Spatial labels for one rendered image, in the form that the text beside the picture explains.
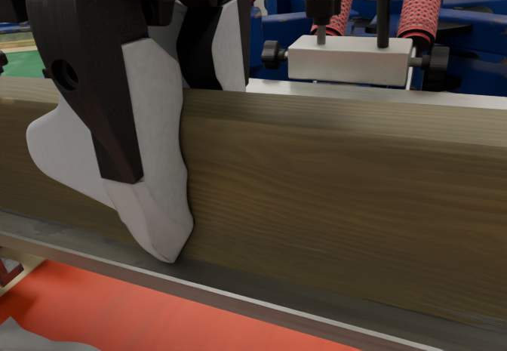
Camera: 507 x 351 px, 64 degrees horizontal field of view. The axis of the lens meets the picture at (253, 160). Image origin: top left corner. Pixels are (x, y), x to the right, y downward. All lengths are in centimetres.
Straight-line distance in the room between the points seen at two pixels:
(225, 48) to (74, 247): 11
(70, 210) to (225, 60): 10
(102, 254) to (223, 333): 13
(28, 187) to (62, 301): 16
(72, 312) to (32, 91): 20
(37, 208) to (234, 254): 10
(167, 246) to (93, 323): 18
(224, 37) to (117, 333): 22
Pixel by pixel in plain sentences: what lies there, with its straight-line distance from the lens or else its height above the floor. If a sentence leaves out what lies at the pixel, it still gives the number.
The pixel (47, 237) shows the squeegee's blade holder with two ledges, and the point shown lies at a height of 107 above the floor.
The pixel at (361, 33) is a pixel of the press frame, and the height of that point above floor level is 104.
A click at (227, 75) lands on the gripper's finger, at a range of 17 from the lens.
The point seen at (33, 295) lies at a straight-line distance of 37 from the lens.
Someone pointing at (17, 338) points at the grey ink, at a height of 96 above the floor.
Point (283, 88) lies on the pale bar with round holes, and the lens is 44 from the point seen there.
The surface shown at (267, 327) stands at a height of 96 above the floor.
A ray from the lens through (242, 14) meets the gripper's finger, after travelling 18.
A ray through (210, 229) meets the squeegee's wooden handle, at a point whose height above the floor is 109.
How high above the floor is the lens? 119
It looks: 30 degrees down
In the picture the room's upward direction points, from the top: 4 degrees counter-clockwise
